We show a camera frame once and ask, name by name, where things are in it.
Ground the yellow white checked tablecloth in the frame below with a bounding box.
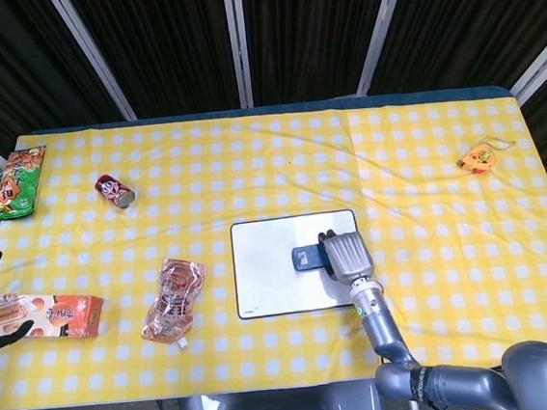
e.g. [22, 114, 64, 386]
[0, 84, 547, 410]

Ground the red drink can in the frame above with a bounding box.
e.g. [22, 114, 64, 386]
[94, 171, 138, 212]

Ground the blue-edged table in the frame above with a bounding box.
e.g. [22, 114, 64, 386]
[14, 80, 519, 144]

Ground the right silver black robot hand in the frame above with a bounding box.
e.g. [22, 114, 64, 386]
[315, 225, 377, 287]

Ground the orange biscuit box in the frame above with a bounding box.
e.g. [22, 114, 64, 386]
[0, 284, 111, 346]

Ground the orange spout drink pouch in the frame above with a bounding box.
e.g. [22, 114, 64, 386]
[134, 254, 216, 350]

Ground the white board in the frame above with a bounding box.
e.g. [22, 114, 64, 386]
[228, 207, 374, 322]

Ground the green orange snack bag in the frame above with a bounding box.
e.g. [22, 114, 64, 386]
[0, 145, 55, 222]

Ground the blue board eraser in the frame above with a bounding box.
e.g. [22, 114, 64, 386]
[290, 241, 332, 273]

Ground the yellow tape measure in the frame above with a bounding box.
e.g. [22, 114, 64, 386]
[453, 136, 519, 178]

